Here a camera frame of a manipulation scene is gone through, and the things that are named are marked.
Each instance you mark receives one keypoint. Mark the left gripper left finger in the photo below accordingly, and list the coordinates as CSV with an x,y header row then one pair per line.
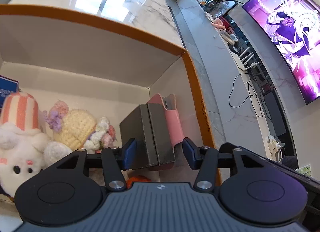
x,y
116,160

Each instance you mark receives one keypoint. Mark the large orange cardboard box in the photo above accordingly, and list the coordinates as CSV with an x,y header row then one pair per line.
x,y
98,65

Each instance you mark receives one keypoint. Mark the large television screen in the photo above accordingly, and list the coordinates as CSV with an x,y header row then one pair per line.
x,y
293,28

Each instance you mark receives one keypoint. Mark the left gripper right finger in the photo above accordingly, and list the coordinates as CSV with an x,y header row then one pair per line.
x,y
205,160

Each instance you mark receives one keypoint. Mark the orange crochet fruit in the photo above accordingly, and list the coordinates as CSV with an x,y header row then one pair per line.
x,y
134,179

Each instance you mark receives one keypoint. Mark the pink embossed card case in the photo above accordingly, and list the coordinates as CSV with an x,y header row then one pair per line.
x,y
170,122

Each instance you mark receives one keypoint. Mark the white plush with striped hat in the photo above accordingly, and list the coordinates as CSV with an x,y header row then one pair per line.
x,y
22,142

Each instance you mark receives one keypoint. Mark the crochet bunny doll with flowers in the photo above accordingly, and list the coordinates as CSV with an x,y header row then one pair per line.
x,y
79,129

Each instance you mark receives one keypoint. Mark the dark grey gift box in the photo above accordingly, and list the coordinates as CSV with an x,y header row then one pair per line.
x,y
146,140

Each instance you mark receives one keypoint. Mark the brown white plush bear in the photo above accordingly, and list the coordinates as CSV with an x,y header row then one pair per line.
x,y
8,86

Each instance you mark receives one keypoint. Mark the white wifi router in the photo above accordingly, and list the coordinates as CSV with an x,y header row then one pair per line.
x,y
245,61

